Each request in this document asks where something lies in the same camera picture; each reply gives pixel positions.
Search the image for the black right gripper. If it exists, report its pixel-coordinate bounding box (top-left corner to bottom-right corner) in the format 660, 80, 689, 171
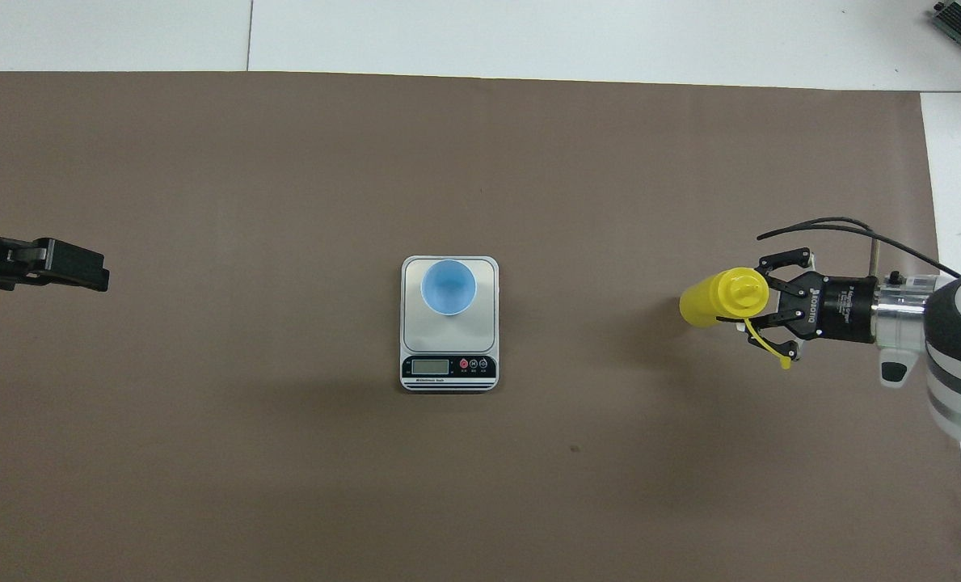
747, 247, 882, 361

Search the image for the yellow squeeze seasoning bottle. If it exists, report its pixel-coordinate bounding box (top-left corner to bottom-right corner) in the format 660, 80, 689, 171
679, 267, 794, 371

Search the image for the light blue plastic cup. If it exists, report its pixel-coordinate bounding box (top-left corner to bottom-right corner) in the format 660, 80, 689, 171
420, 257, 478, 316

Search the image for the silver digital kitchen scale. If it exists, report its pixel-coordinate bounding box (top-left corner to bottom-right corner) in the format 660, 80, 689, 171
400, 255, 500, 394

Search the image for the brown paper table mat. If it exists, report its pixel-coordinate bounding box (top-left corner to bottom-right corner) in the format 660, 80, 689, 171
0, 71, 961, 582

